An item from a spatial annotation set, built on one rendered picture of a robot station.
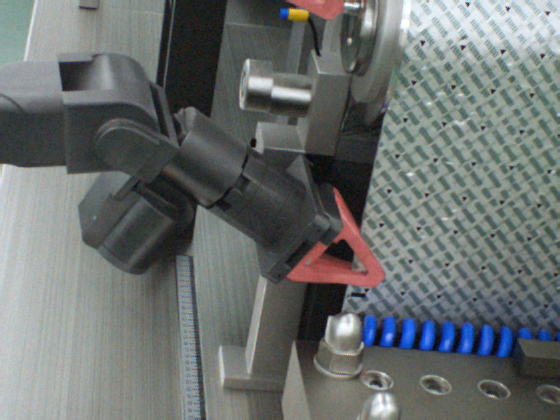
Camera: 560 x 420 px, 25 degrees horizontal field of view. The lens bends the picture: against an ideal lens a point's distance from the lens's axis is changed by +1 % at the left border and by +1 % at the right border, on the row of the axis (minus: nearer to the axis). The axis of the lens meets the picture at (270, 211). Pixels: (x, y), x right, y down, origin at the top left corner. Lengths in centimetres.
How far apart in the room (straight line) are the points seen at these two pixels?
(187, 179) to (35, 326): 32
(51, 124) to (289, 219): 19
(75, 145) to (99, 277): 40
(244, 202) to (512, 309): 25
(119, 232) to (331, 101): 20
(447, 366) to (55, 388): 34
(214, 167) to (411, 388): 22
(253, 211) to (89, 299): 34
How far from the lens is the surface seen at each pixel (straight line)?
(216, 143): 88
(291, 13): 99
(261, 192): 89
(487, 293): 100
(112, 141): 83
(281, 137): 101
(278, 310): 107
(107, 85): 85
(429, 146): 92
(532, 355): 97
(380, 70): 90
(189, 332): 117
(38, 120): 84
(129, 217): 91
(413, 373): 94
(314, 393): 89
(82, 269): 125
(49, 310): 118
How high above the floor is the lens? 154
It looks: 27 degrees down
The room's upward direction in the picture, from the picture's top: 10 degrees clockwise
